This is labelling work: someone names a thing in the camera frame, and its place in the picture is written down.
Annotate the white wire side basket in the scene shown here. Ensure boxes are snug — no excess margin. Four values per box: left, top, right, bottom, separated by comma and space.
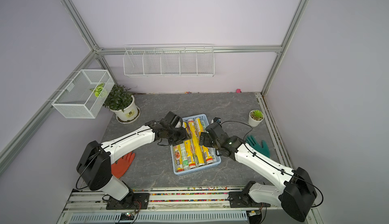
52, 69, 114, 119

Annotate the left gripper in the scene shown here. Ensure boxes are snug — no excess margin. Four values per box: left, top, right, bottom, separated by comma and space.
166, 127, 191, 146

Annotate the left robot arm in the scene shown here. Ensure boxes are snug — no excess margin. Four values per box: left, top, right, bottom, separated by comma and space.
76, 111, 188, 206

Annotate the teal rubber glove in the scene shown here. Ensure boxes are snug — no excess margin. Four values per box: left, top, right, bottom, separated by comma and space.
246, 135, 270, 158

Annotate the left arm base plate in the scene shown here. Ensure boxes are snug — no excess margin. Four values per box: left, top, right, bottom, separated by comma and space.
106, 192, 150, 210

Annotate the white green plastic wrap roll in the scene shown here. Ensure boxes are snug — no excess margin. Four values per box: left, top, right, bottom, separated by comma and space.
180, 143, 189, 170

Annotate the light blue plastic basket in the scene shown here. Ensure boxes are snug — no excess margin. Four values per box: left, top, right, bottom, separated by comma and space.
170, 114, 221, 175

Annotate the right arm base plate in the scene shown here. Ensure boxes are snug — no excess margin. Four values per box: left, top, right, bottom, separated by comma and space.
228, 192, 270, 208

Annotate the green circuit board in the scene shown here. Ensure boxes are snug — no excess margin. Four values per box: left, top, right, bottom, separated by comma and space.
119, 212, 136, 222

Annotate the large potted green plant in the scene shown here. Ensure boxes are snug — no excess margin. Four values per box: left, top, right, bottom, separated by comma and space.
103, 84, 140, 123

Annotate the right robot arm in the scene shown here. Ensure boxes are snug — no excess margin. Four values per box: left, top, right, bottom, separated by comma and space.
200, 122, 320, 222

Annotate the small potted succulent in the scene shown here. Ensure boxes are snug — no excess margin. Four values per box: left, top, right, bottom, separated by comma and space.
248, 110, 264, 127

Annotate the red rubber glove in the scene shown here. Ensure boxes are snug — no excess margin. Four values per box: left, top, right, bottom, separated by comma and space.
111, 152, 135, 178

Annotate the white wire wall shelf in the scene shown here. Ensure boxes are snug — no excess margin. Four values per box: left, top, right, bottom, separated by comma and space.
123, 44, 215, 77

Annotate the yellow plastic wrap roll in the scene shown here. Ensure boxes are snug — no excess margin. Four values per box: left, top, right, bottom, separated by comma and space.
194, 117, 215, 165
173, 145, 184, 172
183, 122, 197, 169
187, 118, 205, 166

